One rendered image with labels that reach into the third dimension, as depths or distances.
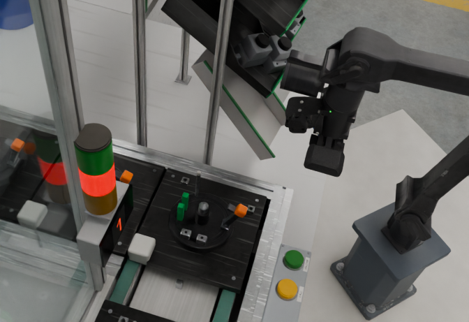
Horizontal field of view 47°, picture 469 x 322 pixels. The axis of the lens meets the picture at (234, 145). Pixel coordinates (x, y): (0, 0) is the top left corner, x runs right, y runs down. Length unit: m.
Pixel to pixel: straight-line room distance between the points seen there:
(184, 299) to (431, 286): 0.58
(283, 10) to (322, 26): 2.33
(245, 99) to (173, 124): 0.30
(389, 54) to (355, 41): 0.05
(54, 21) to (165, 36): 1.18
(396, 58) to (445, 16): 3.04
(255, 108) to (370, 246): 0.42
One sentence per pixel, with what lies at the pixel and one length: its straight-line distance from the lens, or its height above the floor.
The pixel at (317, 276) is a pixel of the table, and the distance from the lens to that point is 1.29.
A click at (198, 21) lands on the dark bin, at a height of 1.31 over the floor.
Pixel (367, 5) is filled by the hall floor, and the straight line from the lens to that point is 3.70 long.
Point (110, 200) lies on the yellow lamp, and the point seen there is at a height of 1.29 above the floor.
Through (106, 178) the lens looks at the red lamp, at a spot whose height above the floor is 1.35.
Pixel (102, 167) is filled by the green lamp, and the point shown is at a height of 1.37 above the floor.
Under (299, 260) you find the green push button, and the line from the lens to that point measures 1.17.
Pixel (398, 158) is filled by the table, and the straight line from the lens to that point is 1.57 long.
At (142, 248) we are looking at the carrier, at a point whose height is 0.99.
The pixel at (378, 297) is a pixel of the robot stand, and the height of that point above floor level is 0.92.
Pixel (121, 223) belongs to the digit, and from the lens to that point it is 0.91.
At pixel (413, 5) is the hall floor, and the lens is 3.84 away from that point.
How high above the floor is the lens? 1.97
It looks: 50 degrees down
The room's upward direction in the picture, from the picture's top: 10 degrees clockwise
